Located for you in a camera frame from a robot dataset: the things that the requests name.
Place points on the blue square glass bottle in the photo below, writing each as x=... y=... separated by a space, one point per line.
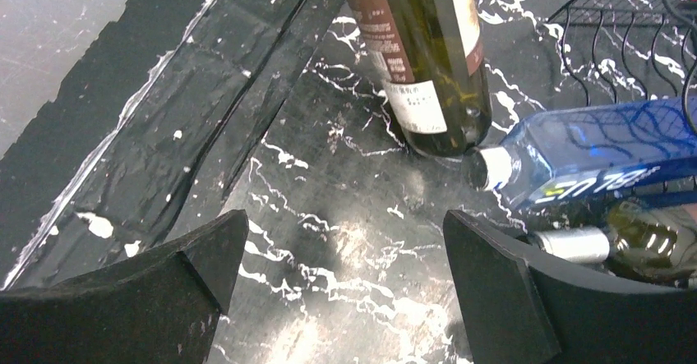
x=568 y=154

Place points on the dark bottle brown label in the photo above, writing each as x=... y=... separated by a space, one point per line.
x=429 y=56

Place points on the red black wine rack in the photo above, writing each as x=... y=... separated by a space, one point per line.
x=630 y=50

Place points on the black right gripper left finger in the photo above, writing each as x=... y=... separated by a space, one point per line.
x=161 y=306

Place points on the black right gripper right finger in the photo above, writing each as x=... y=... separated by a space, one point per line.
x=521 y=305

